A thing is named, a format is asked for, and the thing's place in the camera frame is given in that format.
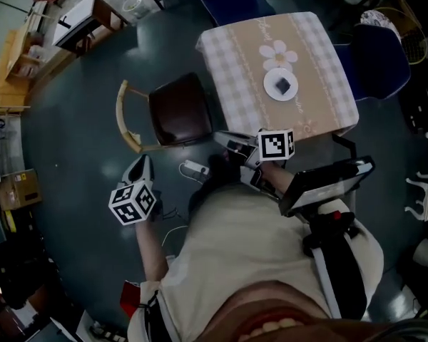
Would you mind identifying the cardboard box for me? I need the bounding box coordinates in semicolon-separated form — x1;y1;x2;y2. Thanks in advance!
0;168;44;212

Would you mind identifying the black mount with red button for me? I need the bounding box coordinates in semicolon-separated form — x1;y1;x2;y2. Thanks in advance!
302;210;358;258

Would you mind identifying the floral round cushion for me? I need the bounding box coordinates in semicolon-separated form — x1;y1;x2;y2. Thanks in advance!
360;9;402;43

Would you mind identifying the person's right forearm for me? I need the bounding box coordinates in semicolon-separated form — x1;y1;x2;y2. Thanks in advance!
262;162;295;201

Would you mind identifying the white cable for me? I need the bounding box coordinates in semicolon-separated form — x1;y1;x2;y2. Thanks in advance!
161;160;208;246

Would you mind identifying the white round plate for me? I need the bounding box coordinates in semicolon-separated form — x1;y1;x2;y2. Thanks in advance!
263;68;300;102

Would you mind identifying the black flat device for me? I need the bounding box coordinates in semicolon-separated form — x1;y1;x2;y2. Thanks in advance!
278;155;377;218

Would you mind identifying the light wooden desk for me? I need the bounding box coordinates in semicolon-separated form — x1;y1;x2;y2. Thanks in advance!
0;11;76;109

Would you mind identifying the person's torso in white shirt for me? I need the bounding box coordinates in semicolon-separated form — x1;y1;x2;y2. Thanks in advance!
127;183;385;342

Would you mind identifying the black cable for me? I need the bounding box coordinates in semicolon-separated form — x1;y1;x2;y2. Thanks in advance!
156;207;190;224

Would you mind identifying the white power strip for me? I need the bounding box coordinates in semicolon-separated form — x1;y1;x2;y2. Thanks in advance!
183;159;211;177

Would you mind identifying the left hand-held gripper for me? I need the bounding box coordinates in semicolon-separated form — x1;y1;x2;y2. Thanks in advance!
108;153;158;227

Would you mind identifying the person's black shoe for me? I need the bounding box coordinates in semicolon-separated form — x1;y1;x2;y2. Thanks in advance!
206;153;236;177

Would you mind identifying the yellow wire chair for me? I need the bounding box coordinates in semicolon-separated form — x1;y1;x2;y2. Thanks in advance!
360;7;428;66

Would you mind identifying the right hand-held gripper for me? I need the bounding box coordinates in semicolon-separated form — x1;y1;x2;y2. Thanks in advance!
213;129;296;192

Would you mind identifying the person's left forearm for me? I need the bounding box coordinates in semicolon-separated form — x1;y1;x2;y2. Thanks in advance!
134;221;170;285

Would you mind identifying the table with checked tablecloth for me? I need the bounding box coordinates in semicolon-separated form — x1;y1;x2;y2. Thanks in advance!
195;11;360;142

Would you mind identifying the dark seat wooden chair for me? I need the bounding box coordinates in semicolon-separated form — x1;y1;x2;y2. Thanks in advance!
116;72;215;154

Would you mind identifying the red armchair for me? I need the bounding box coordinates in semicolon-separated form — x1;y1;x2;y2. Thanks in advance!
120;281;143;318

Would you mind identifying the white waste bin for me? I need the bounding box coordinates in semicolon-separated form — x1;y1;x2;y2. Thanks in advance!
123;0;149;19

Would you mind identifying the black shoulder strap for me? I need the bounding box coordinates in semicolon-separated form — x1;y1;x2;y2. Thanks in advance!
312;237;369;322

